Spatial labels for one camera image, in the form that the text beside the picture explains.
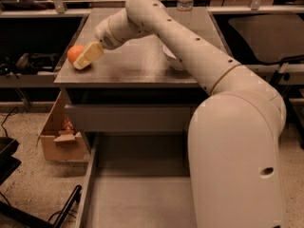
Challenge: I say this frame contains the orange fruit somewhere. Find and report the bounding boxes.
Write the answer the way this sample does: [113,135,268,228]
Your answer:
[67,45,85,64]

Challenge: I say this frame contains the grey metal drawer cabinet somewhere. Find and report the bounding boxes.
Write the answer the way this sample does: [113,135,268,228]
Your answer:
[53,7,243,155]

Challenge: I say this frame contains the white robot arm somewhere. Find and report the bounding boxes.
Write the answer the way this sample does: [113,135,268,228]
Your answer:
[72,0,287,228]

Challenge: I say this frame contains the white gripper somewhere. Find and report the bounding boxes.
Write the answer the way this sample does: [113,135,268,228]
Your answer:
[73,9,148,69]

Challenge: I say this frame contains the brown cardboard box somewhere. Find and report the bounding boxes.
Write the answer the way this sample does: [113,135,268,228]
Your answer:
[40,93,89,162]

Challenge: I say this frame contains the white bowl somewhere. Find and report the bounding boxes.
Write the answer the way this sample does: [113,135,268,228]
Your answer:
[162,46,184,71]

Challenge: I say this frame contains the closed grey top drawer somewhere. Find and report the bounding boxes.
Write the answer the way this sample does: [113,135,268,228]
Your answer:
[66,104,194,133]

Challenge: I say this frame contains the black headphones on shelf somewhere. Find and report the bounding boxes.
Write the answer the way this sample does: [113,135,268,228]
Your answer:
[0,53,60,76]

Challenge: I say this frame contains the open grey middle drawer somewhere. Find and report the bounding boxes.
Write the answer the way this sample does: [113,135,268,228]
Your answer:
[75,133,197,228]

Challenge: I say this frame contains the black chair base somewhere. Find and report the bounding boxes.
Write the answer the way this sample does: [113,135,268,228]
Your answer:
[0,137,83,228]

